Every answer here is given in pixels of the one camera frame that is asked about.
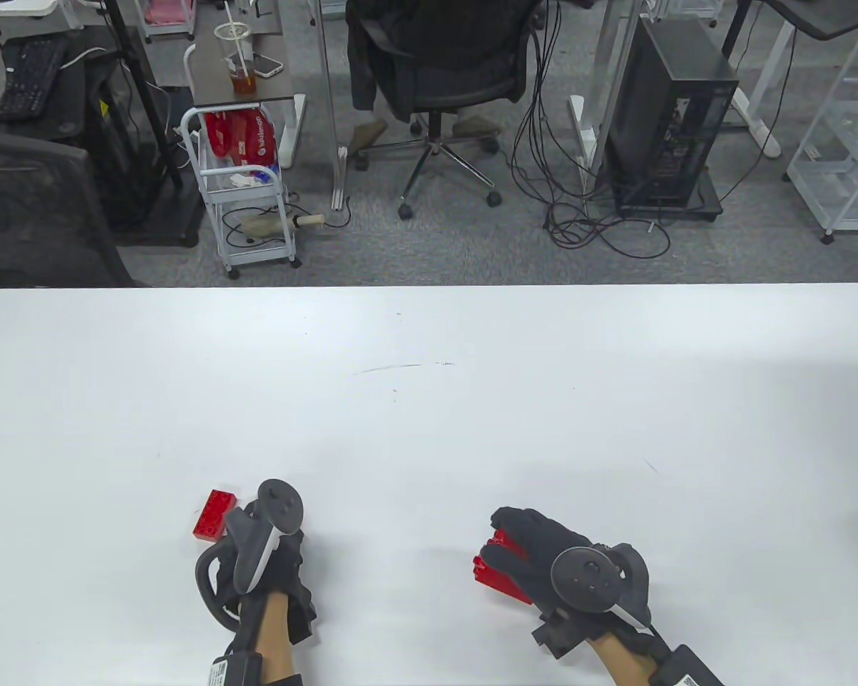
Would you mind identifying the stack of red toy bricks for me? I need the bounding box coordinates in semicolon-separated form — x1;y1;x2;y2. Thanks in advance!
472;527;537;607

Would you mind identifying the grey hand controller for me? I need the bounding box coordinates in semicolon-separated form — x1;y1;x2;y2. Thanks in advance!
195;479;306;633
549;543;651;630

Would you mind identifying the white wire rack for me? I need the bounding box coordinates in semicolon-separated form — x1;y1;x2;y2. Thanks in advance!
785;27;858;245

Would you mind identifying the grey left hand controller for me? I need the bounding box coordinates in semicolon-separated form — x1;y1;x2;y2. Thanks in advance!
195;479;306;633

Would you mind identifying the single red toy brick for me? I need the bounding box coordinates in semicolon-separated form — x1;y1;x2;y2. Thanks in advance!
192;489;238;540

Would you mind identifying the black pole stand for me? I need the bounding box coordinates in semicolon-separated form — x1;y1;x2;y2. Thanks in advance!
102;0;202;249

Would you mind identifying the black mesh office chair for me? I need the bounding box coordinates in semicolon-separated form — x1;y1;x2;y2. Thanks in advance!
0;131;138;288

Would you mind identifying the black tower base tray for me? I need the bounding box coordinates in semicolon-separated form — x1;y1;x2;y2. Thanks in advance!
613;170;724;221

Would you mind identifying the grey right hand controller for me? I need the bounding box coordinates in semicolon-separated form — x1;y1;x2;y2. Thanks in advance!
549;543;651;630

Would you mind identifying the person's left forearm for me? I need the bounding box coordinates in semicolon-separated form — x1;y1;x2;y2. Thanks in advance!
254;590;301;686

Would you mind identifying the red snack bag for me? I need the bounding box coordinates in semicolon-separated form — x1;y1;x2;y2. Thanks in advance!
205;109;281;174

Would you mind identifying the white rolling cart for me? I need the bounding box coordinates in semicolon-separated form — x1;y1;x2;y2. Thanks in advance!
180;106;304;280

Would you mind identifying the person's left hand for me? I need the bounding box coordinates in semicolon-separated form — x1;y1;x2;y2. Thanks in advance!
217;500;317;646

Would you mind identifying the black swivel office chair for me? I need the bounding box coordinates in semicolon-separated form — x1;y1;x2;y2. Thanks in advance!
357;0;544;220

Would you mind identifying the black desktop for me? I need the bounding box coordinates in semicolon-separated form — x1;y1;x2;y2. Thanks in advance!
761;0;858;41

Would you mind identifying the black wrist sensor box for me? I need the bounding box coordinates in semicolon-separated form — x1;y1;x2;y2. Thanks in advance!
651;643;726;686
204;650;265;686

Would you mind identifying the bundle of black cables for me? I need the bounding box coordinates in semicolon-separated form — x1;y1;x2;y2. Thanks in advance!
509;0;673;260

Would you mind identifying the brown side table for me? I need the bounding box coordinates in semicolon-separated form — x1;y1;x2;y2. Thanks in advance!
186;0;308;170

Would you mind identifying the white angled desk leg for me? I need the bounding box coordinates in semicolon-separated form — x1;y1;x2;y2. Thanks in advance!
729;0;802;159

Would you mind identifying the black keyboard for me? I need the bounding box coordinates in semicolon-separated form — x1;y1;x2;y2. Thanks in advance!
0;34;70;124

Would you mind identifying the person's right hand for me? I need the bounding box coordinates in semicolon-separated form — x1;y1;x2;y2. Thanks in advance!
481;506;596;659

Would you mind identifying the black left wrist sensor box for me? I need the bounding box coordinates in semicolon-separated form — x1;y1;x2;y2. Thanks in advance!
204;650;265;686

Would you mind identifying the black right wrist sensor box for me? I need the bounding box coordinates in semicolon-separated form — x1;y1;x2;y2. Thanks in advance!
651;643;726;686

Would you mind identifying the person's right forearm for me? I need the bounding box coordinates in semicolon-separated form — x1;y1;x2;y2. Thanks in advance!
590;629;662;686

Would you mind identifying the aluminium frame post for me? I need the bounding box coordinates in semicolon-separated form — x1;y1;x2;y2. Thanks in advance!
317;0;352;212

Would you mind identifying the plastic iced tea cup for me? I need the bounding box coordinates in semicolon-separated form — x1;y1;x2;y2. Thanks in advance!
213;0;260;98

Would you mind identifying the black computer tower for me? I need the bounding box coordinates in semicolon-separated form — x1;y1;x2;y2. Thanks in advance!
604;16;741;215

